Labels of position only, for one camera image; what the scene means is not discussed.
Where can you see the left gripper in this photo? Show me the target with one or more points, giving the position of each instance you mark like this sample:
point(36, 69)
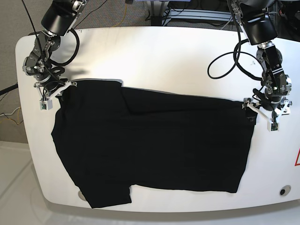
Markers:
point(278, 109)

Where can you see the aluminium frame base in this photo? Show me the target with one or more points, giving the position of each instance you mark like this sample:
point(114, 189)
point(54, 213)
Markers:
point(161, 12)

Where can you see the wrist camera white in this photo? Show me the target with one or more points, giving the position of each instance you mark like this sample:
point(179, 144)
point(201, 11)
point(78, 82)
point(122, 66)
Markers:
point(272, 126)
point(46, 104)

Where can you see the table grommet hole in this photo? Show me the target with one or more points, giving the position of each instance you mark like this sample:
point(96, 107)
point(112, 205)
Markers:
point(285, 190)
point(81, 196)

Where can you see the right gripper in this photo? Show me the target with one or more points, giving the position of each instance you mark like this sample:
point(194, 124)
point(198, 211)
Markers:
point(51, 89)

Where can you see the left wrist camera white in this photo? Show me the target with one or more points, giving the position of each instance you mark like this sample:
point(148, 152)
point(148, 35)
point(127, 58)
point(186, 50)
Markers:
point(272, 126)

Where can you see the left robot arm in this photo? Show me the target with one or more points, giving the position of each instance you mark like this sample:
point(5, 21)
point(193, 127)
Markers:
point(253, 18)

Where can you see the left table grommet hole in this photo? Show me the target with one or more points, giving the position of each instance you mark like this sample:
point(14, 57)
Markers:
point(81, 196)

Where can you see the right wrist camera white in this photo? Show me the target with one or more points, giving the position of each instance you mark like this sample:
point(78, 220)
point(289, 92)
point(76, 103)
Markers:
point(46, 104)

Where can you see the black T-shirt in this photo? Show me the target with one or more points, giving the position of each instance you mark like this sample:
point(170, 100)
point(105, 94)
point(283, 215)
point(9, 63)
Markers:
point(110, 138)

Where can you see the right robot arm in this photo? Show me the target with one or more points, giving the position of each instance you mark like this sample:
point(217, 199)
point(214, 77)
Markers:
point(57, 22)

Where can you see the right table grommet hole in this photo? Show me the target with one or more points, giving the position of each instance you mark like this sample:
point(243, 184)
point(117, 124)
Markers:
point(285, 190)

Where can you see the red warning triangle sticker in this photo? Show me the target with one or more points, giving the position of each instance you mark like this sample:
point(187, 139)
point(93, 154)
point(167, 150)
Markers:
point(297, 162)

